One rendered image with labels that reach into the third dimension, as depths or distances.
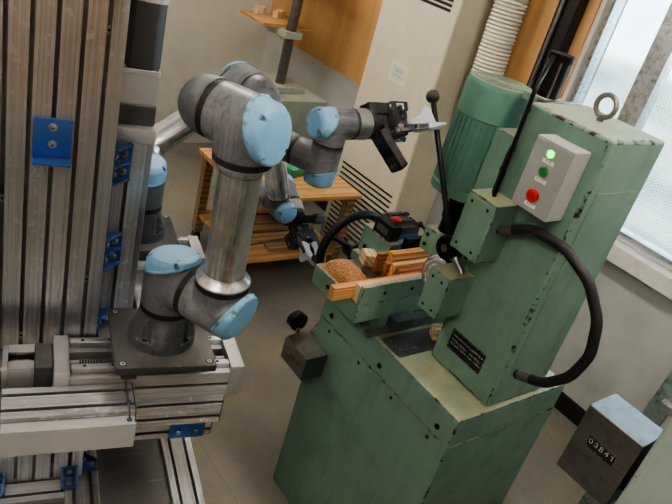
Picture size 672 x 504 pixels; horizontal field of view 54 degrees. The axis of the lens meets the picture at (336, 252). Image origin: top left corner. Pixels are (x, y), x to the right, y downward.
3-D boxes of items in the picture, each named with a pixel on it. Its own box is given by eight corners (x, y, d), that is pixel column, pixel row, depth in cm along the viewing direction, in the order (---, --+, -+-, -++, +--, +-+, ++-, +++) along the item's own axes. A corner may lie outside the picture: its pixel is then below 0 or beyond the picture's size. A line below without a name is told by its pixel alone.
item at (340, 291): (465, 274, 206) (470, 263, 204) (470, 277, 205) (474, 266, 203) (326, 297, 174) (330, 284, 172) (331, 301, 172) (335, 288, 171)
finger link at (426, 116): (445, 102, 164) (408, 107, 163) (448, 126, 163) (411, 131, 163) (443, 105, 167) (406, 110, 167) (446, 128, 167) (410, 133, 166)
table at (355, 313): (437, 245, 233) (442, 230, 230) (499, 294, 213) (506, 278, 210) (293, 263, 197) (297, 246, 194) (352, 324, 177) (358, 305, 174)
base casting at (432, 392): (425, 294, 228) (433, 272, 223) (554, 406, 190) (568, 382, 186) (319, 314, 201) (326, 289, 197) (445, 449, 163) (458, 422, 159)
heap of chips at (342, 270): (344, 261, 193) (347, 250, 192) (373, 287, 184) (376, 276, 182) (319, 264, 188) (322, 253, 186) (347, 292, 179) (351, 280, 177)
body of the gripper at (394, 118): (410, 101, 165) (373, 99, 158) (415, 135, 165) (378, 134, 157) (389, 110, 171) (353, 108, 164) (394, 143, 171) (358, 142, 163)
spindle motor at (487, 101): (461, 177, 192) (500, 72, 178) (505, 206, 181) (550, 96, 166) (417, 179, 182) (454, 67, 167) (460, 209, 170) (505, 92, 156)
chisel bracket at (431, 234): (433, 248, 196) (442, 222, 192) (466, 273, 187) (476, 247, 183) (415, 250, 192) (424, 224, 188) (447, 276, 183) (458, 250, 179)
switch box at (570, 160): (527, 199, 151) (555, 133, 144) (561, 221, 145) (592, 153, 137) (509, 200, 147) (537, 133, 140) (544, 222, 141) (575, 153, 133)
